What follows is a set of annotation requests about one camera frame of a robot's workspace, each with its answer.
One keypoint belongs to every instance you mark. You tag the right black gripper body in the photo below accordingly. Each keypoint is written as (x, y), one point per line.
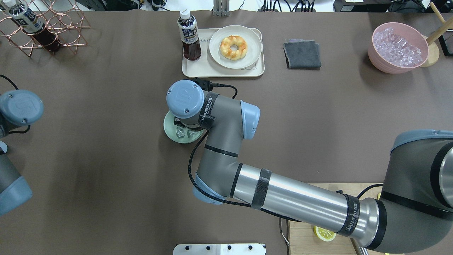
(178, 123)

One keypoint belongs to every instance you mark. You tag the mint green bowl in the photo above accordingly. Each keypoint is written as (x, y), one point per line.
(170, 130)

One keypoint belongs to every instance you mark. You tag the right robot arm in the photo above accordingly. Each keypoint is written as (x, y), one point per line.
(414, 211)

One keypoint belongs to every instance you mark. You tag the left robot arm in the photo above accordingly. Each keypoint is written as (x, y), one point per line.
(19, 108)

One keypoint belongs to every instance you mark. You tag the ice cubes in green bowl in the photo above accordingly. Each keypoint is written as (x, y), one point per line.
(186, 133)

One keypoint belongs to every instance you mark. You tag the clear ice cubes pile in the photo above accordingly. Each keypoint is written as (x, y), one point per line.
(395, 49)

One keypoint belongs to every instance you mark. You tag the pink bowl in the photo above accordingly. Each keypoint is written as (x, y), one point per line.
(413, 36)

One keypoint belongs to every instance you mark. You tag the cream serving tray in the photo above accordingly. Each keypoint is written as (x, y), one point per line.
(211, 65)

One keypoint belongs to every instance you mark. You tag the glazed twisted donut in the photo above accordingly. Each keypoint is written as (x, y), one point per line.
(233, 47)

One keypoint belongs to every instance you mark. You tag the white round plate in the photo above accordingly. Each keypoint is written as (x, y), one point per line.
(253, 41)

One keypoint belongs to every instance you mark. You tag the tea bottle on tray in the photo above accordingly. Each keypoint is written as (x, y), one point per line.
(189, 35)

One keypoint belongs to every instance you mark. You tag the grey folded cloth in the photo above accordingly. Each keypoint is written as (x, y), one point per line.
(302, 54)

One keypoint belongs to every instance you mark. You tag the bamboo cutting board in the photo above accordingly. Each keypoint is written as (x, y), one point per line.
(302, 240)

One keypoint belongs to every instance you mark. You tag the half lemon slice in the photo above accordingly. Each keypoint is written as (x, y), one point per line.
(324, 234)

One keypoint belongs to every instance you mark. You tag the tea bottle in rack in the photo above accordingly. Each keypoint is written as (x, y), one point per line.
(31, 24)

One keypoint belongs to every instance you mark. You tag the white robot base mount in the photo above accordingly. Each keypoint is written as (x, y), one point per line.
(221, 249)

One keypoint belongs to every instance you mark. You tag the copper wire bottle rack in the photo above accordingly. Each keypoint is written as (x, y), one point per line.
(65, 24)

